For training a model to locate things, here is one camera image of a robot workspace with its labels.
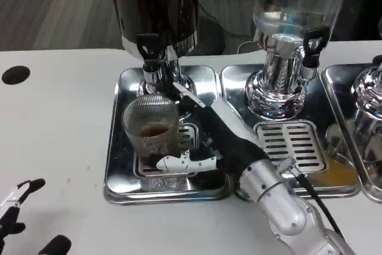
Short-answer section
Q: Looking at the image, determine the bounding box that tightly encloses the chrome drink dispenser base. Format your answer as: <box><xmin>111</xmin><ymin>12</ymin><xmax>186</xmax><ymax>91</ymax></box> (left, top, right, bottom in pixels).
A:
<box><xmin>350</xmin><ymin>54</ymin><xmax>382</xmax><ymax>175</ymax></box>

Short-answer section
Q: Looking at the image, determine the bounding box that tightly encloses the clear ribbed glass cup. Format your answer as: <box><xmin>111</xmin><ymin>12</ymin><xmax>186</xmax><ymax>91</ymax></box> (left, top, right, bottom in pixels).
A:
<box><xmin>121</xmin><ymin>93</ymin><xmax>181</xmax><ymax>166</ymax></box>

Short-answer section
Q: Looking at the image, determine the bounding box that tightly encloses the steel dispenser tray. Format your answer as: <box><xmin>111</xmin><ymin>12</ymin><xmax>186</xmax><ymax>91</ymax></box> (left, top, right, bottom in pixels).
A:
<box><xmin>103</xmin><ymin>66</ymin><xmax>233</xmax><ymax>207</ymax></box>
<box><xmin>321</xmin><ymin>64</ymin><xmax>382</xmax><ymax>202</ymax></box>
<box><xmin>219</xmin><ymin>64</ymin><xmax>361</xmax><ymax>201</ymax></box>

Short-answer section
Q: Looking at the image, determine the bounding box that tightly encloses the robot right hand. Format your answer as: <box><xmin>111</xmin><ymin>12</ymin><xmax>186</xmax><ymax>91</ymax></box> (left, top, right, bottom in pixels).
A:
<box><xmin>155</xmin><ymin>80</ymin><xmax>271</xmax><ymax>177</ymax></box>

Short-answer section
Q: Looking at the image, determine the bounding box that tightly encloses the black-handled steel tap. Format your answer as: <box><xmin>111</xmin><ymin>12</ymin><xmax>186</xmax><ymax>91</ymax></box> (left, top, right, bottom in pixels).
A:
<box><xmin>135</xmin><ymin>33</ymin><xmax>164</xmax><ymax>84</ymax></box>
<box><xmin>300</xmin><ymin>27</ymin><xmax>331</xmax><ymax>78</ymax></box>

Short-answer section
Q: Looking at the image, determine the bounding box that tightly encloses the black round counter hole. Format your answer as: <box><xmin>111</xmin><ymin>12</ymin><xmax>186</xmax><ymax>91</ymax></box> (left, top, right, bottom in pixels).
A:
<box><xmin>1</xmin><ymin>65</ymin><xmax>31</xmax><ymax>85</ymax></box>

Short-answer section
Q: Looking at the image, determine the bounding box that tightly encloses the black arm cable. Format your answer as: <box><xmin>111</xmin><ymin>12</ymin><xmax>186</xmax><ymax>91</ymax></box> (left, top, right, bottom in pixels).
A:
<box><xmin>291</xmin><ymin>168</ymin><xmax>346</xmax><ymax>238</ymax></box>

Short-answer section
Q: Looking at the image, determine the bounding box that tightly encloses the clear water drink dispenser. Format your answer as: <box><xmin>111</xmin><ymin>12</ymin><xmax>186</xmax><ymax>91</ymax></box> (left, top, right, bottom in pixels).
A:
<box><xmin>244</xmin><ymin>0</ymin><xmax>356</xmax><ymax>118</ymax></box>

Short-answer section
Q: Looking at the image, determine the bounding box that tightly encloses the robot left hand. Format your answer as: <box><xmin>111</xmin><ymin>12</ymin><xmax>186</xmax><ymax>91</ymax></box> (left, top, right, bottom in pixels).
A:
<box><xmin>0</xmin><ymin>179</ymin><xmax>72</xmax><ymax>255</ymax></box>

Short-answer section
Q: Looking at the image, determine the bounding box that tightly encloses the steel drip grid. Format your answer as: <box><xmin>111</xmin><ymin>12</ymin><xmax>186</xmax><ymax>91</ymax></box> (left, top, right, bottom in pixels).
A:
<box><xmin>133</xmin><ymin>123</ymin><xmax>200</xmax><ymax>178</ymax></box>
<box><xmin>253</xmin><ymin>120</ymin><xmax>328</xmax><ymax>174</ymax></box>

